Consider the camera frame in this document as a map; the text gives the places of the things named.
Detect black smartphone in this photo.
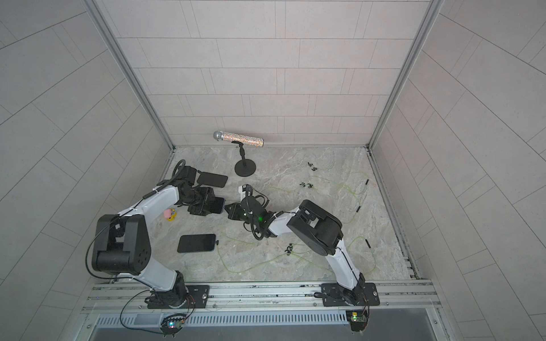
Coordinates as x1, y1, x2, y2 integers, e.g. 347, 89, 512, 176
177, 234, 216, 254
208, 197, 226, 214
197, 172, 228, 188

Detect pink yellow small toy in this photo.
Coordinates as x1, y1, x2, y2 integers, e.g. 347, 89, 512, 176
163, 208, 177, 222

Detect green circuit board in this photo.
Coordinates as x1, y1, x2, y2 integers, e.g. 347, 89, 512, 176
160, 313, 187, 338
346, 311, 369, 332

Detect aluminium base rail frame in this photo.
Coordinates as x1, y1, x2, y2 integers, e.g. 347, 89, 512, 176
79, 280, 442, 313

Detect right green circuit board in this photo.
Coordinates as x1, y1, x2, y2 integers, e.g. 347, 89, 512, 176
346, 311, 369, 332

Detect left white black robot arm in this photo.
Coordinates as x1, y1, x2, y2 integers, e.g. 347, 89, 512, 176
85, 161, 225, 309

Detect left green circuit board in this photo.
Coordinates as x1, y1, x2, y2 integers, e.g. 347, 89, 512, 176
160, 313, 187, 338

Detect black round microphone stand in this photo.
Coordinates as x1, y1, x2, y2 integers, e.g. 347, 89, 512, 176
232, 142, 257, 178

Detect glitter silver microphone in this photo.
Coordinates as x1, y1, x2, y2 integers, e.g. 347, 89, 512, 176
213, 131, 264, 147

